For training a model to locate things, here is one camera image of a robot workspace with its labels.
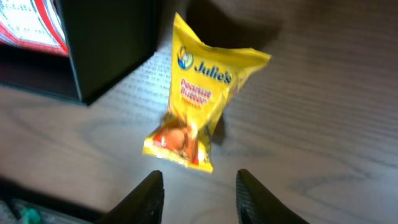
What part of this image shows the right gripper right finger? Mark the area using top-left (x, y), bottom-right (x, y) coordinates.
top-left (236, 169), bottom-right (308, 224)

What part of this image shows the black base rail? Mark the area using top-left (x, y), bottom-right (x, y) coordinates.
top-left (1, 177), bottom-right (104, 224)

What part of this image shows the dark green box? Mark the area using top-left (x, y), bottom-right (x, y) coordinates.
top-left (1, 0), bottom-right (156, 105)

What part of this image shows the yellow orange snack packet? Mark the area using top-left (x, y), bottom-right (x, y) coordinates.
top-left (142, 14), bottom-right (271, 173)

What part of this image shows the red Pringles can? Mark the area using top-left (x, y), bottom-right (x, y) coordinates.
top-left (1, 0), bottom-right (69, 57)

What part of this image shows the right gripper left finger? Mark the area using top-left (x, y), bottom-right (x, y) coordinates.
top-left (95, 170), bottom-right (164, 224)

